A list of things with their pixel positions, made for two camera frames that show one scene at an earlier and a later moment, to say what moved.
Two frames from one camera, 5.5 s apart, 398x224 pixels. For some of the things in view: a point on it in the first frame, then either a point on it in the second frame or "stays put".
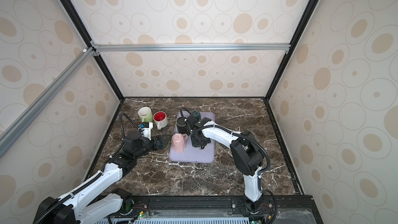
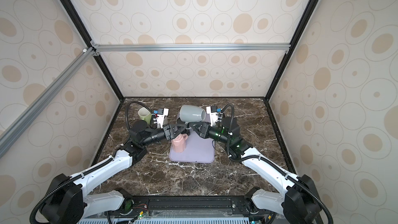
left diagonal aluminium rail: x=10 y=134 stays put
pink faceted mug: x=178 y=142 stays put
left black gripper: x=160 y=146 -> x=168 y=133
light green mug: x=145 y=114 stays put
